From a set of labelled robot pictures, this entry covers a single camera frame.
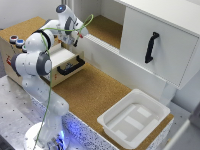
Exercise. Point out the green button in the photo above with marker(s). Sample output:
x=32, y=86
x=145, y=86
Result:
x=24, y=48

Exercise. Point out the pink block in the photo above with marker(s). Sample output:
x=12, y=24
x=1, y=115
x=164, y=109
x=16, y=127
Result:
x=81, y=34

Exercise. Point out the white plastic box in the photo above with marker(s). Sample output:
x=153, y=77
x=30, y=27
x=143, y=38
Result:
x=133, y=120

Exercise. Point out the white sliding door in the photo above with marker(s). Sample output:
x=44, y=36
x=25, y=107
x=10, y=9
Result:
x=173, y=53

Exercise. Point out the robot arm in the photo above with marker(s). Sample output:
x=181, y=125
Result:
x=33, y=63

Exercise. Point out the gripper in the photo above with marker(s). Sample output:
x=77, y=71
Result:
x=82, y=30

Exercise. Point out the wooden drawer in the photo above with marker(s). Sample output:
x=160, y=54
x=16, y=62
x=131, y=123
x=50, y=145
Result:
x=62, y=56

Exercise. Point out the white cabinet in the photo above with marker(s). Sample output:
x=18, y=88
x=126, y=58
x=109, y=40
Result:
x=106, y=63

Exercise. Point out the wooden drawer box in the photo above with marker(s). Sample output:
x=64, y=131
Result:
x=20, y=28

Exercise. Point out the blue button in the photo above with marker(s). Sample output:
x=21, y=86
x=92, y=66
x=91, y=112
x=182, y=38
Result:
x=20, y=42

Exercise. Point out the red button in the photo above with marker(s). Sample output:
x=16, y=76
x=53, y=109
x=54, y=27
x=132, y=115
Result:
x=13, y=38

